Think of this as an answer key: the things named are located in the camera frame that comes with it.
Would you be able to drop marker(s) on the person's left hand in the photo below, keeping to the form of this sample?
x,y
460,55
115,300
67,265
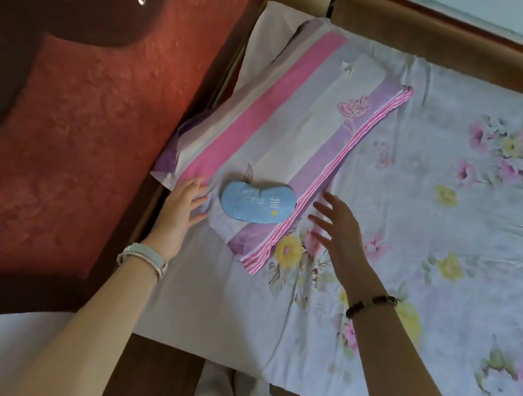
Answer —
x,y
178,215

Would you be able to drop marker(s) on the person's right hand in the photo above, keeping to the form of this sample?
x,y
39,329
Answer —
x,y
344,247

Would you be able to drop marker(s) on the blue eye mask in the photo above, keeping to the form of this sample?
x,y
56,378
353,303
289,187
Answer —
x,y
253,201

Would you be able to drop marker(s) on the person's right forearm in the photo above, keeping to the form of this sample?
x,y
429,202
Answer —
x,y
404,388

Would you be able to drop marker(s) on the person's left forearm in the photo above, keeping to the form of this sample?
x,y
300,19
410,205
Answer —
x,y
89,336

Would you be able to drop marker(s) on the bed with floral sheet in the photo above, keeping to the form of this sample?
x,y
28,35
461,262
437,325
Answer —
x,y
428,259

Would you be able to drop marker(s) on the grey wrist watch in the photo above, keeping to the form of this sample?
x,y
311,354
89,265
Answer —
x,y
145,254

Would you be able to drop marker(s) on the red padded wooden headboard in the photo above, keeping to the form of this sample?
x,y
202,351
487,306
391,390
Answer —
x,y
76,128

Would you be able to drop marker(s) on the pink striped pillow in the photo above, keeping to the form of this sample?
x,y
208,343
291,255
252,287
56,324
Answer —
x,y
294,112

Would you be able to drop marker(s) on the white sliding wardrobe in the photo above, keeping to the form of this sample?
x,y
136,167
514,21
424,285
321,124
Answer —
x,y
466,8

